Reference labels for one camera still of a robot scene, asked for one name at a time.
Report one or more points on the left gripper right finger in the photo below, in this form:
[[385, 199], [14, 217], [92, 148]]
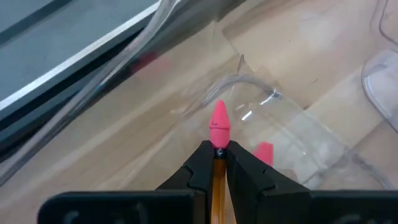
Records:
[[248, 177]]

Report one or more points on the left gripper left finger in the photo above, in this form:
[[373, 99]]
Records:
[[199, 168]]

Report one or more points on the orange pencil pink eraser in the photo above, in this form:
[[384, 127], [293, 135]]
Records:
[[264, 154], [219, 124]]

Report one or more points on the clear plastic bin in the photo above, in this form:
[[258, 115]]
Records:
[[385, 90], [295, 130]]

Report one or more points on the black aluminium frame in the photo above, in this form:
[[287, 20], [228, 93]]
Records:
[[62, 85]]

